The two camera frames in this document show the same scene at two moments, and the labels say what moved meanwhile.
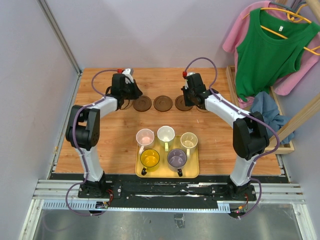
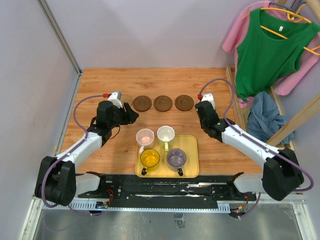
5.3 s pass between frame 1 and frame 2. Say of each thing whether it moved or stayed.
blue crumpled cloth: stayed
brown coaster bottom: stayed
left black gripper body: moved
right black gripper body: moved
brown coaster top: stayed
